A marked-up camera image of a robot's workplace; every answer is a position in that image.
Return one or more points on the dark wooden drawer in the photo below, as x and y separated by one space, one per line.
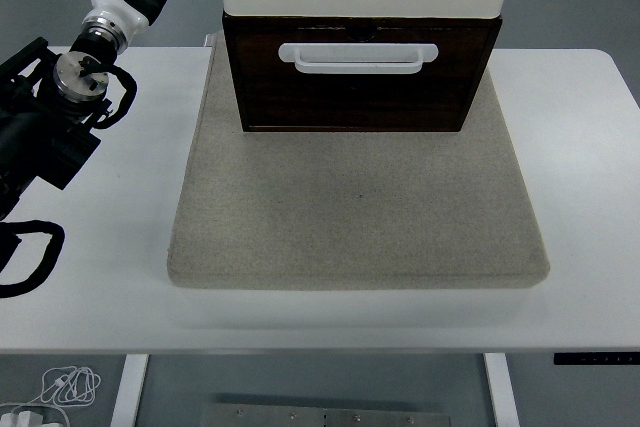
350 97

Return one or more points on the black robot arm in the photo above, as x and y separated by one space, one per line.
45 147

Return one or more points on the dark wooden drawer case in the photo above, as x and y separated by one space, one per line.
250 20

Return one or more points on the grey fabric mat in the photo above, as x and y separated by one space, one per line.
350 207

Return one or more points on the white table leg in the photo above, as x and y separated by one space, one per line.
500 392
129 392

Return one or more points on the black table control panel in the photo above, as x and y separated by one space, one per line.
595 359

